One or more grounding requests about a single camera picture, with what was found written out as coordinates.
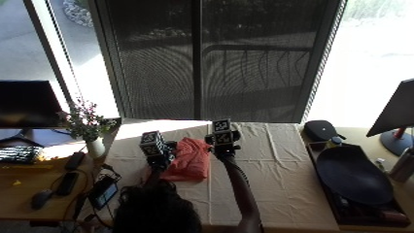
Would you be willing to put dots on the dark mesh screen door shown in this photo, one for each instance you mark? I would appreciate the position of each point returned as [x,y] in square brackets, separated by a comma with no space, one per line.
[206,61]

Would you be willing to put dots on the black keyboard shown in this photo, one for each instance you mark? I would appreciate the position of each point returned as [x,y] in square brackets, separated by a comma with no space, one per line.
[18,154]

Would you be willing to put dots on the dark computer mouse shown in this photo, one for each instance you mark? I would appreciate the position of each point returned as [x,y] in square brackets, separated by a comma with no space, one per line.
[40,199]

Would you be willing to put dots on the small clear bottle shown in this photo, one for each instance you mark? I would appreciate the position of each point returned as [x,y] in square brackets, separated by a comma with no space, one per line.
[379,163]

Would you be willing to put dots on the red cloth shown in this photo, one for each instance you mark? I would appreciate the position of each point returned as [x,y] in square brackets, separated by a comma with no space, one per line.
[189,161]

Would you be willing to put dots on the white vase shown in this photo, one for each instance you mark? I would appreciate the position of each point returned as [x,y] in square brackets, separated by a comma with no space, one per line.
[96,147]

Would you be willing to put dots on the white marker cube glove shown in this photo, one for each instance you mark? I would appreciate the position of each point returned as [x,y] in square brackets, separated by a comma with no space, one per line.
[152,142]
[221,131]

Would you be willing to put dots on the silver metal bottle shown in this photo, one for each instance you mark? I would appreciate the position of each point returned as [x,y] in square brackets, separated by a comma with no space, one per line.
[403,165]

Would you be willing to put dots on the white tablecloth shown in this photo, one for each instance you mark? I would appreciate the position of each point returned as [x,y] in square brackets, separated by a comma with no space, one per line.
[279,181]

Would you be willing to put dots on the dark blue oval dish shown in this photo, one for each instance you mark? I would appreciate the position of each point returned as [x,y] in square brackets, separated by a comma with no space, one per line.
[353,174]

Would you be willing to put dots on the black computer monitor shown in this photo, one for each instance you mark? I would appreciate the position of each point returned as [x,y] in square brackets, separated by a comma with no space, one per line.
[25,103]

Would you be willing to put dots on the black phone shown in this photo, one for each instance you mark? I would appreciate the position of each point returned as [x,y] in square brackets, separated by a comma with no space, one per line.
[68,183]

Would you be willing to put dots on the white marker cube right glove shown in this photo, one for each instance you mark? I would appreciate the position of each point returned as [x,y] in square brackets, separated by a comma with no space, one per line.
[221,131]

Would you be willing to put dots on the tablet with blue screen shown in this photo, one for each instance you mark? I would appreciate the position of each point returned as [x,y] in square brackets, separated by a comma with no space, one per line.
[102,191]

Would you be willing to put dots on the person's left hand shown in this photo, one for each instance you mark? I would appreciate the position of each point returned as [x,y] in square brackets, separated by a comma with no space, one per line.
[160,161]

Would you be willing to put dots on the small yellow object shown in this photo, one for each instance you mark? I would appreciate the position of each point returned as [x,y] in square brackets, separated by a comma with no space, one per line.
[16,183]

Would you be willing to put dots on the white marker cube left glove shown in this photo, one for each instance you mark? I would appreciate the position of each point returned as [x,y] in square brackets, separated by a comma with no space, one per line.
[152,142]

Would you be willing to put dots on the dark brown tray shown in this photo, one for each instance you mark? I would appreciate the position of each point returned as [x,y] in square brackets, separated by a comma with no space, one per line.
[345,210]

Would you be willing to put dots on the wooden desk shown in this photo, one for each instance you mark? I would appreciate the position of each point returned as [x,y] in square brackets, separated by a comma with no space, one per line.
[25,194]

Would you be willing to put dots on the person's right hand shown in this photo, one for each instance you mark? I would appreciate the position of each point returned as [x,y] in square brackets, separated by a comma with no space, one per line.
[226,152]

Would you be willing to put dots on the dark monitor with red stand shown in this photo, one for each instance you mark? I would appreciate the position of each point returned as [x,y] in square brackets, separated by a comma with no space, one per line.
[394,111]

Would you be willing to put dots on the flowering green plant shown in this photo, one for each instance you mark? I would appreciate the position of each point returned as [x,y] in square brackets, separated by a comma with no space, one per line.
[85,121]

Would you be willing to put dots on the black remote-shaped device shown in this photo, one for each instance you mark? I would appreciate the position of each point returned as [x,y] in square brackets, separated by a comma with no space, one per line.
[74,160]

